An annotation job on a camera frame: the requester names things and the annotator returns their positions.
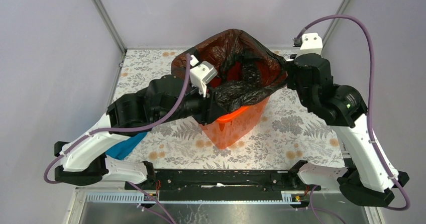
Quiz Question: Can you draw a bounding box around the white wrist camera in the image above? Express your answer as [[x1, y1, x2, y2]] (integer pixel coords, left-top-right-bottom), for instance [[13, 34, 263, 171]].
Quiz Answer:
[[189, 55, 218, 98], [293, 33, 323, 58]]

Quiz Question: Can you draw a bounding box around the black plastic trash bag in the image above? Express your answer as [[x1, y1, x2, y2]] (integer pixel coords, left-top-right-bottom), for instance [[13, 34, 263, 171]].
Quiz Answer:
[[171, 29, 288, 113]]

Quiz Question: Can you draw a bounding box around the orange plastic trash bin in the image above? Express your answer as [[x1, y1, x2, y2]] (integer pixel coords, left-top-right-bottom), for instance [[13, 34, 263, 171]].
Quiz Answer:
[[198, 61, 271, 150]]

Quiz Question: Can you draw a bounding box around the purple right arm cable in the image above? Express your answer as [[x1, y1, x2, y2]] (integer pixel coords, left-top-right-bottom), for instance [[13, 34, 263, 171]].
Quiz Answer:
[[294, 14, 411, 211]]

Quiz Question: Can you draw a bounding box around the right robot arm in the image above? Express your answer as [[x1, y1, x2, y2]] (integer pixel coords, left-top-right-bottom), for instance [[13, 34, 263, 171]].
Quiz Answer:
[[286, 53, 409, 208]]

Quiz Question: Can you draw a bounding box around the blue folded cloth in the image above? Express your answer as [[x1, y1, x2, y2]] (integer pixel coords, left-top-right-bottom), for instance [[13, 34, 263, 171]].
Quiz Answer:
[[105, 132, 147, 160]]

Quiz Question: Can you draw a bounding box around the floral patterned table mat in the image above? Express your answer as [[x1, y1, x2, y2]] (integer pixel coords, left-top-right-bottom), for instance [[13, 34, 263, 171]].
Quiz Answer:
[[94, 49, 347, 171]]

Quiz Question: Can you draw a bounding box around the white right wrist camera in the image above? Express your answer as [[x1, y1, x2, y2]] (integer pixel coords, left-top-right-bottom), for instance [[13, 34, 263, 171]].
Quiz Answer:
[[293, 33, 323, 58]]

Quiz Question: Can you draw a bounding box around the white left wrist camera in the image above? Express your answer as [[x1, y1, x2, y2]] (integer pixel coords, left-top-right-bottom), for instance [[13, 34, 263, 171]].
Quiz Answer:
[[189, 55, 218, 98]]

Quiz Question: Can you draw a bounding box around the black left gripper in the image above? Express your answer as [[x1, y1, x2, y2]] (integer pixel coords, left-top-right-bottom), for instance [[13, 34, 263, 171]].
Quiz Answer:
[[155, 80, 228, 126]]

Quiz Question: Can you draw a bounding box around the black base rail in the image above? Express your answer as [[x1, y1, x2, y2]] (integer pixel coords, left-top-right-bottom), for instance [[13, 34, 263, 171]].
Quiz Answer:
[[125, 169, 313, 204]]

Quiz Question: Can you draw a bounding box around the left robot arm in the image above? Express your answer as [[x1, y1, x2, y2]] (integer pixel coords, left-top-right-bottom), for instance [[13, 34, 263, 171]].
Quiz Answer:
[[54, 75, 227, 189]]

